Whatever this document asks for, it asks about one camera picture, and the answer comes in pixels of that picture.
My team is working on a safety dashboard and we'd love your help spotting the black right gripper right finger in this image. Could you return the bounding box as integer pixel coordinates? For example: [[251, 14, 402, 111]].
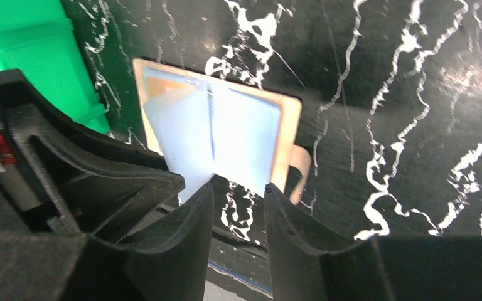
[[264, 184, 482, 300]]

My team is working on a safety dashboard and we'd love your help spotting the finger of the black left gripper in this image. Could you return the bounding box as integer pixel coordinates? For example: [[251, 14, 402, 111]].
[[0, 69, 185, 243]]

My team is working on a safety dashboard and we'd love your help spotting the green plastic bin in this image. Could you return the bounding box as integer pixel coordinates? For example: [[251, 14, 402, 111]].
[[0, 1, 110, 134]]

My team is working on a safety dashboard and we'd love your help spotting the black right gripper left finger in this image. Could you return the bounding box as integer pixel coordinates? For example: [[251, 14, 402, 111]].
[[0, 184, 214, 300]]

